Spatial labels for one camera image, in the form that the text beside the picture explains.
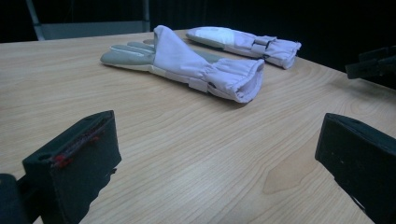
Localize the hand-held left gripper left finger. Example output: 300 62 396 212
21 110 122 224

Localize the lavender white ski glove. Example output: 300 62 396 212
185 26 303 70
100 24 265 105

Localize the white metal stand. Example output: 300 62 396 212
25 0 151 42

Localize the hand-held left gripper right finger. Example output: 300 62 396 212
315 113 396 224

